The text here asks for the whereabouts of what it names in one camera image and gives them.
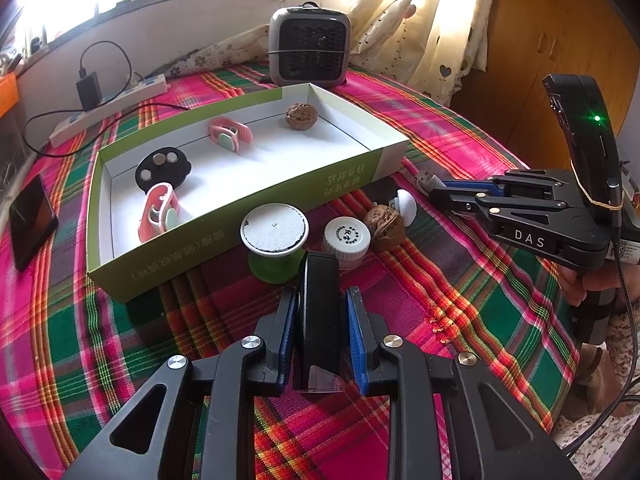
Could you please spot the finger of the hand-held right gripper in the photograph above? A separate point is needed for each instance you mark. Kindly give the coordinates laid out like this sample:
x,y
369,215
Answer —
x,y
470,186
460,201

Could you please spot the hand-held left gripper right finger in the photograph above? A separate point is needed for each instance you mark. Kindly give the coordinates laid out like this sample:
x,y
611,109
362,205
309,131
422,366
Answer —
x,y
356,340

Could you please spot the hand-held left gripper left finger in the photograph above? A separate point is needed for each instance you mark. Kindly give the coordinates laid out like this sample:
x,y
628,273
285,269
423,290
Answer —
x,y
285,340

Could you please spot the black rectangular case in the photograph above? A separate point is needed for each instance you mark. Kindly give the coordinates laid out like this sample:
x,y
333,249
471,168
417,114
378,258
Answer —
x,y
320,310

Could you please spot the white round knob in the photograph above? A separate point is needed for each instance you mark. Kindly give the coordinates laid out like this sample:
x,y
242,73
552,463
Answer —
x,y
406,207

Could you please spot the brown walnut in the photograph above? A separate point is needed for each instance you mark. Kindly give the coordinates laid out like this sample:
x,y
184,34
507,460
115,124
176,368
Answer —
x,y
301,116
384,227

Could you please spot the small white jar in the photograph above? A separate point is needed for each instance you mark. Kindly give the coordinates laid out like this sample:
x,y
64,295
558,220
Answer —
x,y
346,237

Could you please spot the green white spool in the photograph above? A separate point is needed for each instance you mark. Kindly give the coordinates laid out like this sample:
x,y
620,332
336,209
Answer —
x,y
274,227

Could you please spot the green white cardboard box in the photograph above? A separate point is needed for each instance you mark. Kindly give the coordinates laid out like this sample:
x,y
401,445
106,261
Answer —
x,y
240,180

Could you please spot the black oval button device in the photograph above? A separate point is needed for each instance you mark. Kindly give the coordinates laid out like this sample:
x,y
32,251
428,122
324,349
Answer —
x,y
175,172

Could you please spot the person's right forearm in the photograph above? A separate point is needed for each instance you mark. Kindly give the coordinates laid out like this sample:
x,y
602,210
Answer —
x,y
627,345

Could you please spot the person's right hand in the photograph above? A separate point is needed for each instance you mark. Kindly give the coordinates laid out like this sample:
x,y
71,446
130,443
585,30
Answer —
x,y
572,285

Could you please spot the cream heart curtain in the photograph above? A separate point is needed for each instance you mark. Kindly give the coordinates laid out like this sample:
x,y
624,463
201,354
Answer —
x,y
430,25

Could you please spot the wooden wardrobe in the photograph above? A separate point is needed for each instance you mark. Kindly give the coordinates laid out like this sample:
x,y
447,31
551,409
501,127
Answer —
x,y
540,20

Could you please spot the grey fan heater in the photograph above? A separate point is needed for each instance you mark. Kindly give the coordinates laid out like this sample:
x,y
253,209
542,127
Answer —
x,y
310,45

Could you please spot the black smartphone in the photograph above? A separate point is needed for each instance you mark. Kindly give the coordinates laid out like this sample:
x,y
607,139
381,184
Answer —
x,y
32,222

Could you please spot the floral pillow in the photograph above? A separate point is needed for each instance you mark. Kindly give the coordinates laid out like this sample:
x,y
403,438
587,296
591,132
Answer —
x,y
225,50

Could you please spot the white power strip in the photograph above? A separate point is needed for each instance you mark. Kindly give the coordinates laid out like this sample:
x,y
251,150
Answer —
x,y
115,105

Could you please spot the black charger adapter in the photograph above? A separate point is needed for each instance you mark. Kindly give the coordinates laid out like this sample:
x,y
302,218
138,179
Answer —
x,y
89,91

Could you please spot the orange box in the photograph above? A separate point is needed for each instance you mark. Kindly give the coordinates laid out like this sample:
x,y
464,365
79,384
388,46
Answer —
x,y
7,95

